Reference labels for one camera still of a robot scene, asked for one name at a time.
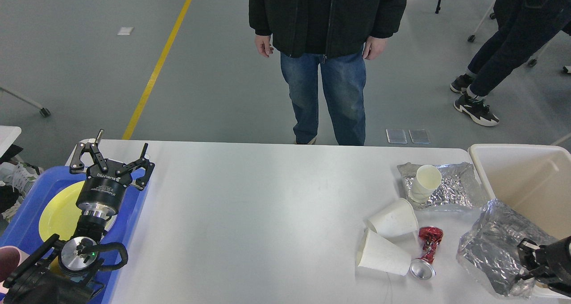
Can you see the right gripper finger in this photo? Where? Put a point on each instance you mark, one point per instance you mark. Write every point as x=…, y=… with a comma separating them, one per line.
x=531, y=277
x=527, y=252

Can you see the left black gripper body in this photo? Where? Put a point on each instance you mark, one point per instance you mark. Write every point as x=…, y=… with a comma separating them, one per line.
x=104, y=191

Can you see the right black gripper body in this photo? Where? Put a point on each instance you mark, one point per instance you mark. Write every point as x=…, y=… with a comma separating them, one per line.
x=555, y=259

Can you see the silver foil bag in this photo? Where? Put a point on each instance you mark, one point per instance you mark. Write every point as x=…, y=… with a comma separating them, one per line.
x=489, y=250

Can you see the yellow plastic plate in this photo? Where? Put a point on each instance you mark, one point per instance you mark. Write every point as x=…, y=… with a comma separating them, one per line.
x=61, y=214

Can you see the small foil wrapper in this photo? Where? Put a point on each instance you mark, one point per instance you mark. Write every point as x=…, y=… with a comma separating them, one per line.
x=460, y=188

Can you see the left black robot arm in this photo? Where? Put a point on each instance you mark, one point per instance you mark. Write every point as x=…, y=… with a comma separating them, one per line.
x=63, y=271

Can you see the pale green plate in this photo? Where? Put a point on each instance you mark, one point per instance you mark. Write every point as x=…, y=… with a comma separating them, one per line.
x=111, y=223

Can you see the beige plastic bin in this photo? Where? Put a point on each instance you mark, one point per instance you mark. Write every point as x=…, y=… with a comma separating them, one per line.
x=534, y=180

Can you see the white side table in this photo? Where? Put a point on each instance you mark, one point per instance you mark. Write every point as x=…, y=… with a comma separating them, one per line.
x=8, y=134

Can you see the crushed red soda can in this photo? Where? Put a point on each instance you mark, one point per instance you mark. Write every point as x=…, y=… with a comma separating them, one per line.
x=430, y=238

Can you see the pink ribbed cup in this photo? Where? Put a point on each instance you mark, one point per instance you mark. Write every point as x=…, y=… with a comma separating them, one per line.
x=10, y=258

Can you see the upper white paper cup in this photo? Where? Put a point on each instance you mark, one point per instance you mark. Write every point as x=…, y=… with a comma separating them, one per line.
x=395, y=220

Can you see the white paper cup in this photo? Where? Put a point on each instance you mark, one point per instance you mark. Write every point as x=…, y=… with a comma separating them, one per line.
x=377, y=253
x=395, y=220

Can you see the lower white paper cup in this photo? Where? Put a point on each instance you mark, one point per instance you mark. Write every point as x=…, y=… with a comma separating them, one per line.
x=377, y=253

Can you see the right floor outlet plate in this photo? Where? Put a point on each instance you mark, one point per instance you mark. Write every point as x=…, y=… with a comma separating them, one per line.
x=419, y=136

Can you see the floor outlet plate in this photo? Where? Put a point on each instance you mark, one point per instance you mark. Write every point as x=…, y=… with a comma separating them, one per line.
x=396, y=136
x=419, y=136

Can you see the left floor outlet plate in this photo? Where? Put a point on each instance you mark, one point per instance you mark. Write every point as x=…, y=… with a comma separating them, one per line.
x=396, y=136

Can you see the person in black clothes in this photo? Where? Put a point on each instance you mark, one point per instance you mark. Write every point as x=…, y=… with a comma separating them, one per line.
x=531, y=24

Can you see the person in blue jeans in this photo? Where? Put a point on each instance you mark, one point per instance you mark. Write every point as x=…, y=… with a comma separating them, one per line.
x=325, y=43

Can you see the white rolling chair frame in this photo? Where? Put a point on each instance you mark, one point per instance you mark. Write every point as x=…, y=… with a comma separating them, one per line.
x=489, y=15

